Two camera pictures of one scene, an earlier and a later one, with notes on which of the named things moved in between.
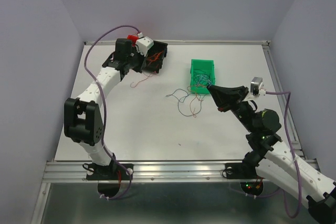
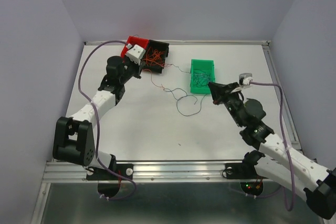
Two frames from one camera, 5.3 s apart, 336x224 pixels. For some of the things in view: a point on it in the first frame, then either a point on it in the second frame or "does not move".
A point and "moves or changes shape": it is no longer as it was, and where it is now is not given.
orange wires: (155, 57) moves or changes shape
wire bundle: (190, 102) → (200, 79)
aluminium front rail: (160, 171) does not move
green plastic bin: (202, 75) does not move
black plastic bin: (155, 56) does not move
